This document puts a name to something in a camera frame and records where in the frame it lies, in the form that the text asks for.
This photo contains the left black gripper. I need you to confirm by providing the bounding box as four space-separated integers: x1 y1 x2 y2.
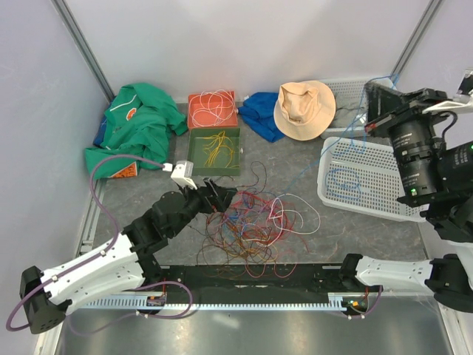
169 177 237 237

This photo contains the colourful wire bundle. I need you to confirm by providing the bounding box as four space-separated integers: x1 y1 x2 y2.
195 160 315 280

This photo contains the yellow wire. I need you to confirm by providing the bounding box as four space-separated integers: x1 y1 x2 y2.
201 131 234 167
201 129 239 168

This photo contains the white wire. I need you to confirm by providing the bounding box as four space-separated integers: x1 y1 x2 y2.
268 193 321 236
190 88 237 129

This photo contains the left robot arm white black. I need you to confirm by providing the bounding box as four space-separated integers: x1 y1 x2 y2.
19 178 237 334

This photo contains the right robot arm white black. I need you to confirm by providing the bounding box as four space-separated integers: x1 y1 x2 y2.
338 82 472 313

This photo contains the grey adidas garment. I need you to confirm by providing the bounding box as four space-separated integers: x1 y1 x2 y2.
330 104 367 128

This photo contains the far white plastic basket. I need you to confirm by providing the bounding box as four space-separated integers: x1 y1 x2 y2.
321 79 367 139

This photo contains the white plastic basket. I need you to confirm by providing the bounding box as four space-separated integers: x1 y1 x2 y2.
321 79 367 139
317 137 425 223

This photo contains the green plastic tray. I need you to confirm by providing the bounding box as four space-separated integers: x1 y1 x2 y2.
187 127 240 177

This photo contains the peach bucket hat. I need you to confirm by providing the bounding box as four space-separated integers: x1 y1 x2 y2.
273 81 336 141

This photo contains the near white plastic basket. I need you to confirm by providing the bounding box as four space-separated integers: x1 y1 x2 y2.
317 137 425 223

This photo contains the orange plastic tray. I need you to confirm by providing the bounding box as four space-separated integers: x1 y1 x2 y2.
187 89 238 129

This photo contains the blue cloth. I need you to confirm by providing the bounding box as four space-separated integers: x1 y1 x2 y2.
238 92 285 143

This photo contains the green jacket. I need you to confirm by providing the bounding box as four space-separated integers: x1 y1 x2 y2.
84 83 188 179

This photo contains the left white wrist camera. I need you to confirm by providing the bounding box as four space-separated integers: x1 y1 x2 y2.
163 160 197 190

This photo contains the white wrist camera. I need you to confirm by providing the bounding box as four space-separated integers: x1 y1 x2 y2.
422 68 472 115
163 160 197 190

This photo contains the right aluminium frame post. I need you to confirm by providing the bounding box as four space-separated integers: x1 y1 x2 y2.
391 0 444 84

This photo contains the aluminium frame post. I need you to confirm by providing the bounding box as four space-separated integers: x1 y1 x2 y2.
391 0 444 84
51 0 115 102

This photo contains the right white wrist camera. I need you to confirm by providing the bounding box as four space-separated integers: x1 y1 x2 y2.
422 68 472 115

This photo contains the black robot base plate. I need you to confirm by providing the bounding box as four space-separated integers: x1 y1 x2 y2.
143 263 378 302

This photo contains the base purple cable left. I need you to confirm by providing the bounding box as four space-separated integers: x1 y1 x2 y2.
67 279 196 337

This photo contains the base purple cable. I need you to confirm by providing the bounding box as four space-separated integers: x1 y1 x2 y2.
67 279 196 337
341 284 381 321

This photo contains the light blue cable duct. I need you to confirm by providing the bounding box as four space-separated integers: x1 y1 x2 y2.
80 293 349 311

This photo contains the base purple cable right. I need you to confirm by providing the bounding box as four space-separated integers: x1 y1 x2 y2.
341 284 381 321

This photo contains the left aluminium frame post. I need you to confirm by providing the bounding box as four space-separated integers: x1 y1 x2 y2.
51 0 115 102

